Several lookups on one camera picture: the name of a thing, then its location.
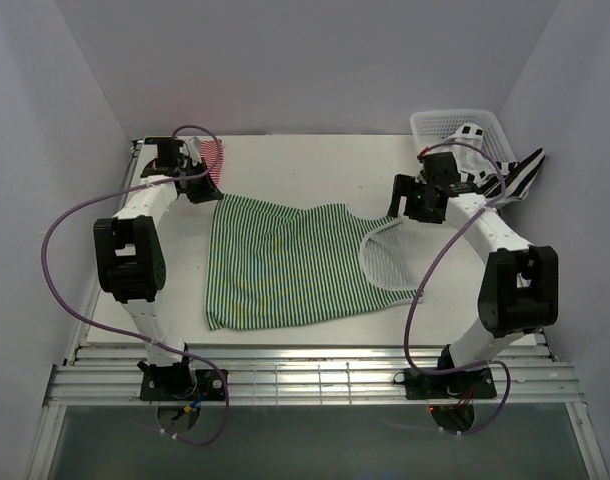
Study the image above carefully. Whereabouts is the blue label sticker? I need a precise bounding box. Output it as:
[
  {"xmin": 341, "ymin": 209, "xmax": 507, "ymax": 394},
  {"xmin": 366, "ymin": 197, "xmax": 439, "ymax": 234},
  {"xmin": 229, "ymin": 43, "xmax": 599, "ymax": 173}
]
[{"xmin": 143, "ymin": 136, "xmax": 174, "ymax": 145}]

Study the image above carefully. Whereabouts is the red white striped tank top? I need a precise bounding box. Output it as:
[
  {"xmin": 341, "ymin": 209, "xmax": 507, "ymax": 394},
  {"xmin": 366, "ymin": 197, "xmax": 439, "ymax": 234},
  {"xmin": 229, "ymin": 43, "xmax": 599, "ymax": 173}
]
[{"xmin": 199, "ymin": 139, "xmax": 225, "ymax": 186}]

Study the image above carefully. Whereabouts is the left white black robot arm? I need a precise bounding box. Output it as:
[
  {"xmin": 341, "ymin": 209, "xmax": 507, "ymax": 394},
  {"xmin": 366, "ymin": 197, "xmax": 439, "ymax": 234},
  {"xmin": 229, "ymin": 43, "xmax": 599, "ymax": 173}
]
[{"xmin": 93, "ymin": 136, "xmax": 224, "ymax": 400}]

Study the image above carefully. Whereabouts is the white plastic basket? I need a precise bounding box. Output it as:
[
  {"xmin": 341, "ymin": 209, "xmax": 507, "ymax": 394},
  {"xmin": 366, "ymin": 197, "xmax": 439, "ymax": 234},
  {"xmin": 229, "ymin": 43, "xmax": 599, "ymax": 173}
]
[{"xmin": 410, "ymin": 109, "xmax": 516, "ymax": 163}]

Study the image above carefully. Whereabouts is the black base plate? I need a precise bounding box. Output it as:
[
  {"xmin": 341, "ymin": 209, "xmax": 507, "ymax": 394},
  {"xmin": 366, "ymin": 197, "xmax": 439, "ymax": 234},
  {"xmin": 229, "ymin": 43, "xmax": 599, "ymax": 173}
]
[
  {"xmin": 393, "ymin": 368, "xmax": 497, "ymax": 400},
  {"xmin": 139, "ymin": 369, "xmax": 225, "ymax": 402}
]

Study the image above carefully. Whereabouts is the black white striped tank top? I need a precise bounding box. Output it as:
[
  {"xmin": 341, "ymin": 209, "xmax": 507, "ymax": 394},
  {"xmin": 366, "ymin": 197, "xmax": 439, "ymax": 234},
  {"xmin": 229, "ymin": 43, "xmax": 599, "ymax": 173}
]
[{"xmin": 438, "ymin": 130, "xmax": 546, "ymax": 205}]

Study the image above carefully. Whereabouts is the aluminium frame rail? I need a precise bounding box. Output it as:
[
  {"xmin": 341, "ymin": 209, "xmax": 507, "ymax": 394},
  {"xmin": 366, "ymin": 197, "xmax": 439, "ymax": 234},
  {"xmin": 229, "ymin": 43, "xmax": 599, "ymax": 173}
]
[{"xmin": 44, "ymin": 340, "xmax": 584, "ymax": 406}]

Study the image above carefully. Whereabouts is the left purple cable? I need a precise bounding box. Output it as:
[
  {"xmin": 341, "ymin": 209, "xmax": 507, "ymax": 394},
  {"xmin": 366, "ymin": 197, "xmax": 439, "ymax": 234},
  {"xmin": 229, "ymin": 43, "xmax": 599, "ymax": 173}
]
[{"xmin": 40, "ymin": 124, "xmax": 231, "ymax": 447}]

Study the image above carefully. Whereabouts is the green white striped tank top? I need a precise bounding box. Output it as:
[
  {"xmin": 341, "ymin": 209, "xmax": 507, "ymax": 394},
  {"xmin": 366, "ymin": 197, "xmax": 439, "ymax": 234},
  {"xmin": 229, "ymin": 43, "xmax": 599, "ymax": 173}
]
[{"xmin": 204, "ymin": 194, "xmax": 418, "ymax": 331}]

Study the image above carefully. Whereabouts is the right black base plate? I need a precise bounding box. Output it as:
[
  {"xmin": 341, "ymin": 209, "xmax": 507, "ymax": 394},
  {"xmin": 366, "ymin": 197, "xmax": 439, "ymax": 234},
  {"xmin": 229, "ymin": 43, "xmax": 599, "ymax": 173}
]
[{"xmin": 393, "ymin": 368, "xmax": 497, "ymax": 400}]

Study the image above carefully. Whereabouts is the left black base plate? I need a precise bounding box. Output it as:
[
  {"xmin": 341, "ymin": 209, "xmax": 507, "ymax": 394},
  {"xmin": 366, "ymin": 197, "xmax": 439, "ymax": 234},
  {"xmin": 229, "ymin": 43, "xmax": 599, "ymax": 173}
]
[{"xmin": 139, "ymin": 369, "xmax": 225, "ymax": 402}]

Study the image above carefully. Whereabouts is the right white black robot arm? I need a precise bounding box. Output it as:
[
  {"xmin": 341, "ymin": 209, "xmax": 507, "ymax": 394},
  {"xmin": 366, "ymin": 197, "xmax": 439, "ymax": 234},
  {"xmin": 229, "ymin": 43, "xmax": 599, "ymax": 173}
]
[{"xmin": 388, "ymin": 144, "xmax": 559, "ymax": 397}]

